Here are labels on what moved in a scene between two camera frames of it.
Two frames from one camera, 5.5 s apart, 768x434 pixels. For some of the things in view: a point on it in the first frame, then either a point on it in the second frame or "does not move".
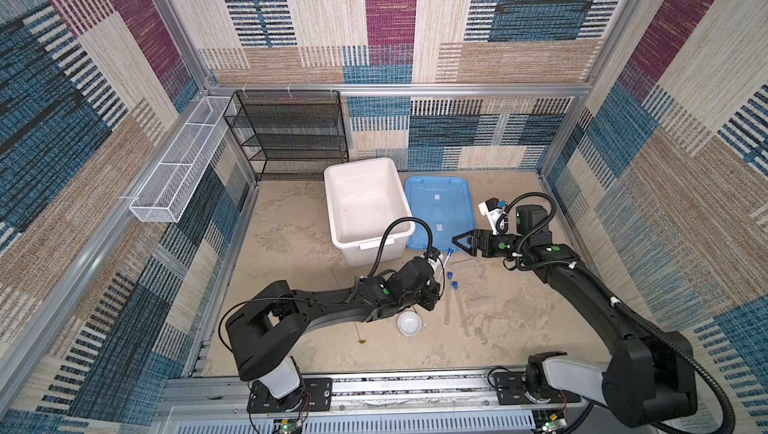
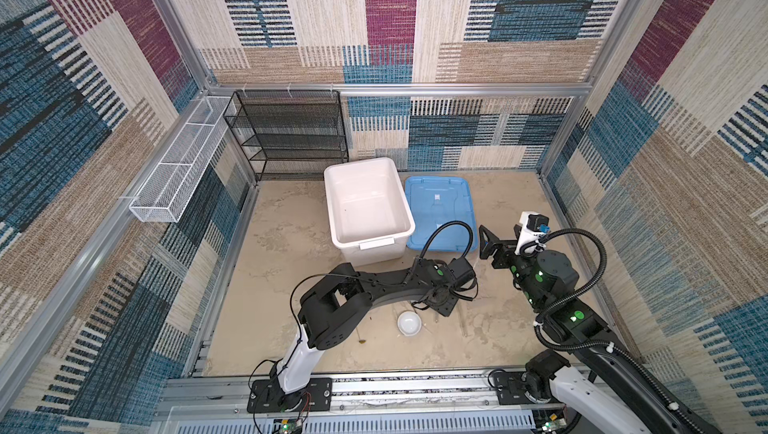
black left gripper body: x=425 y=297 -> x=447 y=306
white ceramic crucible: x=409 y=323 does not move
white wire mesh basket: x=159 y=200 does not move
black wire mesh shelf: x=289 y=135 does not move
